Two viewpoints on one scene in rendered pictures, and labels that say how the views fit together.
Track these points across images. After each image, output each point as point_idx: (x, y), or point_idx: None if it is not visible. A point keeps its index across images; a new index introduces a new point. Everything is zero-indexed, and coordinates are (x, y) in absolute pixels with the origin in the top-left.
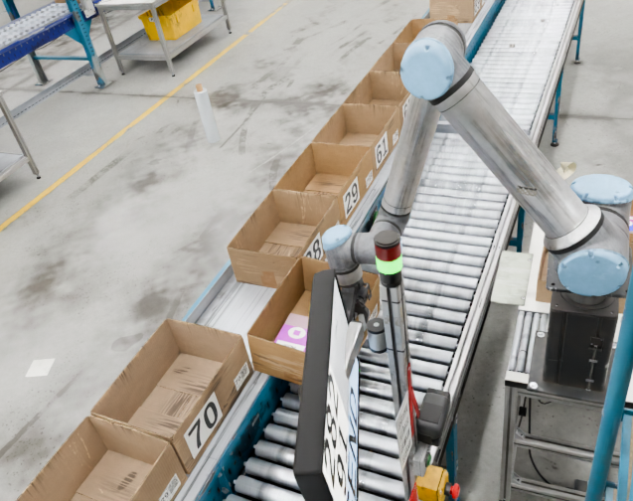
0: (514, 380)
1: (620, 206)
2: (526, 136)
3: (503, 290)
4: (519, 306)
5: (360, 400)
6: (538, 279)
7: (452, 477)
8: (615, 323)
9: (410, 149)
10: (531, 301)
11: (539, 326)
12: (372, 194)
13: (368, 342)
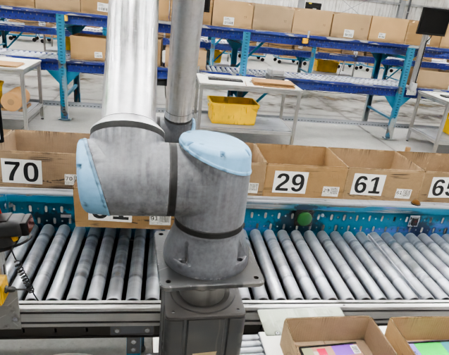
0: (154, 344)
1: (189, 158)
2: (133, 10)
3: (278, 316)
4: (262, 332)
5: (100, 258)
6: (286, 318)
7: None
8: (166, 325)
9: (169, 48)
10: (276, 340)
11: None
12: (318, 200)
13: None
